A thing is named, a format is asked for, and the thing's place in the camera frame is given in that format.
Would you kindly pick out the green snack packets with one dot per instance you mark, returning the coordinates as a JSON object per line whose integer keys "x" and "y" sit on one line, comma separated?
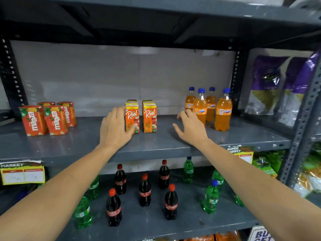
{"x": 267, "y": 163}

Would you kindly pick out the green soda bottle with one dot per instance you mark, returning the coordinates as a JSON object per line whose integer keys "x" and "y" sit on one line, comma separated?
{"x": 83, "y": 214}
{"x": 94, "y": 189}
{"x": 188, "y": 170}
{"x": 239, "y": 201}
{"x": 217, "y": 178}
{"x": 211, "y": 198}

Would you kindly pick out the person's right forearm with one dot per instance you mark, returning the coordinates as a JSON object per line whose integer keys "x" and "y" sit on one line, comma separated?
{"x": 255, "y": 188}

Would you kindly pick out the orange soda bottle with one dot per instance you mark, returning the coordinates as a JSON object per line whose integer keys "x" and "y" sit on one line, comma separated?
{"x": 223, "y": 112}
{"x": 189, "y": 100}
{"x": 211, "y": 105}
{"x": 200, "y": 109}

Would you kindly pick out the rows of orange juice cartons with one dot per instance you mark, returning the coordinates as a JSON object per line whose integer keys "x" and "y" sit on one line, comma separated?
{"x": 150, "y": 119}

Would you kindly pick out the purple and white bag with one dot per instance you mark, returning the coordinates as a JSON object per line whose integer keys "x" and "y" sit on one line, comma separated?
{"x": 299, "y": 97}
{"x": 265, "y": 85}
{"x": 292, "y": 80}

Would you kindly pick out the red mango juice carton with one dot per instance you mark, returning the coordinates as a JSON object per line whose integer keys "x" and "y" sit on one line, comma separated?
{"x": 69, "y": 112}
{"x": 46, "y": 103}
{"x": 56, "y": 120}
{"x": 33, "y": 121}

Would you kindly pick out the person's left forearm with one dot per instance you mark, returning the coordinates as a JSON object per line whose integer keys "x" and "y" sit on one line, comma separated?
{"x": 57, "y": 193}

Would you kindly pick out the person's right hand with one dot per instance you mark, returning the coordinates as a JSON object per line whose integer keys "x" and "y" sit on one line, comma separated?
{"x": 194, "y": 133}

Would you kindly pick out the yellow shelf price label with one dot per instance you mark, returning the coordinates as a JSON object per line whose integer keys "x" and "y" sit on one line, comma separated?
{"x": 242, "y": 153}
{"x": 22, "y": 174}

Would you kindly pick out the person's right thumb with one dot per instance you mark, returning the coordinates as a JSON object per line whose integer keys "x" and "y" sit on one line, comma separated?
{"x": 177, "y": 129}

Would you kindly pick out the person's left hand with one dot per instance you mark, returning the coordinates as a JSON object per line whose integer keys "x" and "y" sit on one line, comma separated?
{"x": 112, "y": 133}

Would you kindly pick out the dark cola bottle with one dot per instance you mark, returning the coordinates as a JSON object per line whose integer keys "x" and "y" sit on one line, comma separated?
{"x": 120, "y": 180}
{"x": 171, "y": 204}
{"x": 145, "y": 192}
{"x": 164, "y": 175}
{"x": 114, "y": 210}

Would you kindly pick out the grey perforated metal rack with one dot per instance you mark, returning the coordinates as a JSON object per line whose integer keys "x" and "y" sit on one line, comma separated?
{"x": 301, "y": 127}

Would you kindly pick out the grey metal shelf rack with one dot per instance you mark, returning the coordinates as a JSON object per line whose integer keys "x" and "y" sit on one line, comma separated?
{"x": 75, "y": 145}

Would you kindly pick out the person's left thumb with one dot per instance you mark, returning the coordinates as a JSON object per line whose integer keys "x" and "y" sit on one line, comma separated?
{"x": 133, "y": 128}

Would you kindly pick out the clear packets of snacks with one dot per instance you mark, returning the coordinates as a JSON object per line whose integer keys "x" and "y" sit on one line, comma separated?
{"x": 309, "y": 173}

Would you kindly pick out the white printed shelf sign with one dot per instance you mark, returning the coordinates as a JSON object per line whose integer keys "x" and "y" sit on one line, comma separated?
{"x": 259, "y": 234}

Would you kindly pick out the orange snack packets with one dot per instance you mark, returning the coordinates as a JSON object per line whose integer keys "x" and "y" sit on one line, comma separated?
{"x": 215, "y": 237}

